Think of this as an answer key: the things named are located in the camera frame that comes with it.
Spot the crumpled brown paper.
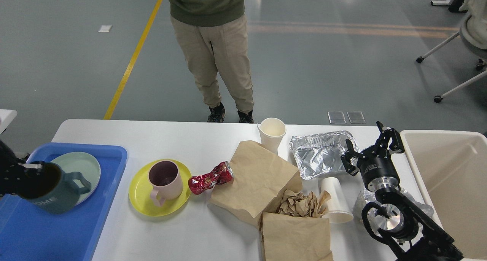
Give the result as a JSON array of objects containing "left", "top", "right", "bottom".
[{"left": 275, "top": 190, "right": 331, "bottom": 218}]

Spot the large brown paper bag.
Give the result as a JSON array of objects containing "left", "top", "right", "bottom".
[{"left": 209, "top": 141, "right": 302, "bottom": 229}]

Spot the person in green sweater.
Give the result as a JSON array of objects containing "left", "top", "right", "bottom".
[{"left": 168, "top": 0, "right": 254, "bottom": 124}]

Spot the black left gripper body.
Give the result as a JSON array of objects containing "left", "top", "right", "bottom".
[{"left": 0, "top": 141, "right": 29, "bottom": 197}]

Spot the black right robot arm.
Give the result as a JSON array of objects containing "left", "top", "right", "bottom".
[{"left": 341, "top": 122, "right": 464, "bottom": 261}]

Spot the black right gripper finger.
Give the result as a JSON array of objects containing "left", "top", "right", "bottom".
[
  {"left": 341, "top": 139, "right": 362, "bottom": 176},
  {"left": 375, "top": 121, "right": 405, "bottom": 155}
]

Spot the dark teal mug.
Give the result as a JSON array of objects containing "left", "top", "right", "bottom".
[{"left": 18, "top": 161, "right": 92, "bottom": 214}]

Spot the lying white paper cup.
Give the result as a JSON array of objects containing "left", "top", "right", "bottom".
[{"left": 319, "top": 177, "right": 353, "bottom": 224}]

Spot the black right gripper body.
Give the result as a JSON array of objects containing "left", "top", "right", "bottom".
[{"left": 358, "top": 147, "right": 400, "bottom": 191}]

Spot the crumpled clear plastic wrap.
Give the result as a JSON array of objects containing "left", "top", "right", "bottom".
[{"left": 352, "top": 187, "right": 434, "bottom": 223}]

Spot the blue plastic tray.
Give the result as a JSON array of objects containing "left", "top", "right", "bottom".
[{"left": 0, "top": 143, "right": 128, "bottom": 261}]

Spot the aluminium foil tray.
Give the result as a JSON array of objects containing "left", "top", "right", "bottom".
[{"left": 289, "top": 130, "right": 360, "bottom": 181}]

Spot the white side table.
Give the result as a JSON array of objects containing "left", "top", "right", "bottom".
[{"left": 0, "top": 109, "right": 18, "bottom": 134}]

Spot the yellow plastic plate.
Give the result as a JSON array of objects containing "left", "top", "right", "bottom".
[{"left": 129, "top": 160, "right": 192, "bottom": 216}]

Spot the beige plastic bin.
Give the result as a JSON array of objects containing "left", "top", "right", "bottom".
[{"left": 401, "top": 130, "right": 487, "bottom": 261}]

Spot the small brown paper bag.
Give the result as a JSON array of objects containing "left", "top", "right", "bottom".
[{"left": 261, "top": 213, "right": 334, "bottom": 261}]

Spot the office chair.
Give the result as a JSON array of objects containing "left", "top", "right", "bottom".
[{"left": 415, "top": 13, "right": 486, "bottom": 104}]

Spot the crushed red soda can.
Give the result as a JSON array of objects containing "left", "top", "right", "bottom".
[{"left": 188, "top": 161, "right": 234, "bottom": 195}]

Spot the upright white paper cup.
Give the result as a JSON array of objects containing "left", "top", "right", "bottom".
[{"left": 257, "top": 118, "right": 286, "bottom": 155}]

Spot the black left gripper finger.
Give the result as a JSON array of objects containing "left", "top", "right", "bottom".
[{"left": 21, "top": 161, "right": 45, "bottom": 178}]

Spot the pink mug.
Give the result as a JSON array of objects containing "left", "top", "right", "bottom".
[{"left": 148, "top": 160, "right": 183, "bottom": 207}]

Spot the pale green plate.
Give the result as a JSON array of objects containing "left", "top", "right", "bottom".
[{"left": 51, "top": 152, "right": 101, "bottom": 205}]

